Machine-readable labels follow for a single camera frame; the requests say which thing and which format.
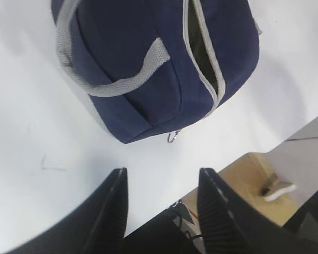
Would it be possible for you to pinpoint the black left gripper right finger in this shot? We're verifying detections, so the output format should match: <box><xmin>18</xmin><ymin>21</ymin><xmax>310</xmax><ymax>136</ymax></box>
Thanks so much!
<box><xmin>197</xmin><ymin>168</ymin><xmax>293</xmax><ymax>253</ymax></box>

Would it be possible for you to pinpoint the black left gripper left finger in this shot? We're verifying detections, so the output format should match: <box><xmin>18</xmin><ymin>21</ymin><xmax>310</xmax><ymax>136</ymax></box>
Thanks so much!
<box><xmin>11</xmin><ymin>168</ymin><xmax>128</xmax><ymax>253</ymax></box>

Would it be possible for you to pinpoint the white tag under table edge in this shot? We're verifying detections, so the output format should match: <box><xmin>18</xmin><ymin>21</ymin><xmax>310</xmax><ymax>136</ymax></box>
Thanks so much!
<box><xmin>165</xmin><ymin>199</ymin><xmax>205</xmax><ymax>247</ymax></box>

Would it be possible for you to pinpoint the navy blue lunch bag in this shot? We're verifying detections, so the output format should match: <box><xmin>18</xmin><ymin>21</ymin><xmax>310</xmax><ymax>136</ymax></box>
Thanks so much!
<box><xmin>51</xmin><ymin>1</ymin><xmax>259</xmax><ymax>144</ymax></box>

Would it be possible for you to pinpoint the wooden board under table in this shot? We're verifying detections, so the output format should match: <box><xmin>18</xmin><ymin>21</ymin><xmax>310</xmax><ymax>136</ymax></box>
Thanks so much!
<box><xmin>180</xmin><ymin>152</ymin><xmax>304</xmax><ymax>228</ymax></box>

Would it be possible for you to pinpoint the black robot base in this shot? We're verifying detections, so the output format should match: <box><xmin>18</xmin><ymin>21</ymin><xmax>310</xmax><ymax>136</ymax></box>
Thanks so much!
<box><xmin>283</xmin><ymin>191</ymin><xmax>318</xmax><ymax>244</ymax></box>

